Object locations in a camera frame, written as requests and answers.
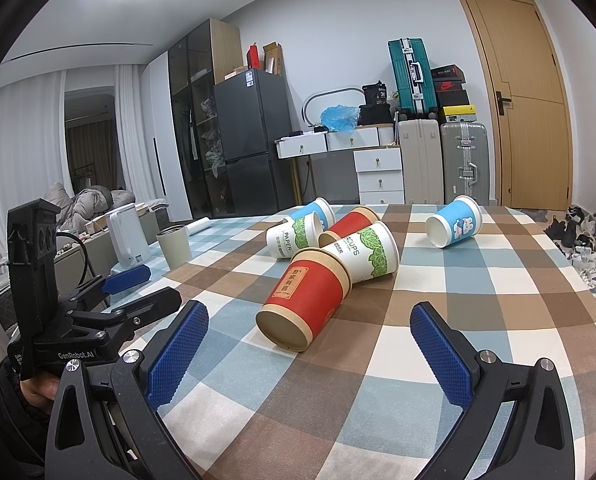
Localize red paper cup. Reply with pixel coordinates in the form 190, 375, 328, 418
319, 206, 379, 248
255, 248, 352, 352

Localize white green paper cup rear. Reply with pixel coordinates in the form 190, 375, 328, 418
265, 212, 323, 259

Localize white green paper cup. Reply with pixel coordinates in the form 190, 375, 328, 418
323, 221, 400, 284
265, 212, 323, 259

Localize blue paper cup left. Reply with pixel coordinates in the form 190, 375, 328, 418
286, 197, 336, 231

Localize blue paper cup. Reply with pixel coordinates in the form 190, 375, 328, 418
286, 197, 336, 231
425, 195, 483, 248

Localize blue paper cup right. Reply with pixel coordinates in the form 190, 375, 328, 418
425, 195, 483, 248

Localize white green paper cup front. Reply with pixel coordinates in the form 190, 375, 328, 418
323, 221, 400, 284

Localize hand holding other gripper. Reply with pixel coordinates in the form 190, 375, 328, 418
19, 373, 59, 414

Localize white appliance on side table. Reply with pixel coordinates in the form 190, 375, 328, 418
106, 204, 151, 269

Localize beige cylindrical bin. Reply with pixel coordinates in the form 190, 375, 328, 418
157, 226, 191, 271

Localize grey jacket on sofa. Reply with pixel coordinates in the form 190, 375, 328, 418
43, 182, 135, 234

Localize white curtain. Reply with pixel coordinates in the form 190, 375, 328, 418
0, 72, 72, 259

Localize checkered tablecloth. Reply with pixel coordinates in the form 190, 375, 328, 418
105, 202, 596, 480

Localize pile of shoes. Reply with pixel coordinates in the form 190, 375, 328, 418
544, 206, 596, 298

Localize black refrigerator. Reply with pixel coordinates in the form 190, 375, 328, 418
214, 68, 296, 216

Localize dark glass cabinet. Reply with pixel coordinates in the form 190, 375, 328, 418
167, 18, 243, 218

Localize red box on fridge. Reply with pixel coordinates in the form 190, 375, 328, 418
247, 44, 260, 70

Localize white drawer desk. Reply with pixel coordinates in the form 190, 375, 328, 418
275, 124, 405, 205

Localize blue plastic bag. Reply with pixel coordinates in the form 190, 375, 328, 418
319, 105, 361, 133

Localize brown cardboard box on fridge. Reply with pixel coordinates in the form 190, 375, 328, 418
263, 42, 283, 76

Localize silver suitcase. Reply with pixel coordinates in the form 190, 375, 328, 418
440, 122, 490, 206

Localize black bag on desk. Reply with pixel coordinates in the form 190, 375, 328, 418
357, 80, 392, 126

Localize beige suitcase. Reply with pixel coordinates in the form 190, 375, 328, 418
398, 119, 444, 205

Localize wooden door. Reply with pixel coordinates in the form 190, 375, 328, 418
459, 0, 572, 210

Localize stacked shoe boxes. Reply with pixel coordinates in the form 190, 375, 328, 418
431, 64, 476, 125

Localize teal suitcase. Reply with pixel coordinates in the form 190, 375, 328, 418
388, 38, 438, 119

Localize black cable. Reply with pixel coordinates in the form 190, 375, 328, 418
52, 231, 100, 286

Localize oval mirror frame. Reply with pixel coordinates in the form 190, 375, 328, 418
300, 86, 365, 127

